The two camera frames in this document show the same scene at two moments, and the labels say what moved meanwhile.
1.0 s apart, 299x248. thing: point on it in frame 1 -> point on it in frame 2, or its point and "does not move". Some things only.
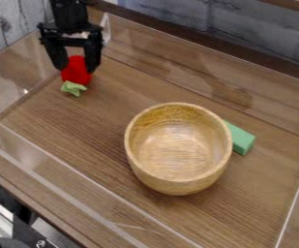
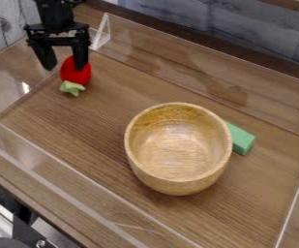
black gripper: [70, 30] -> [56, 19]
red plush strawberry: [75, 76] does not move
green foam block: [242, 139] does not move
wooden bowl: [178, 146] does not move
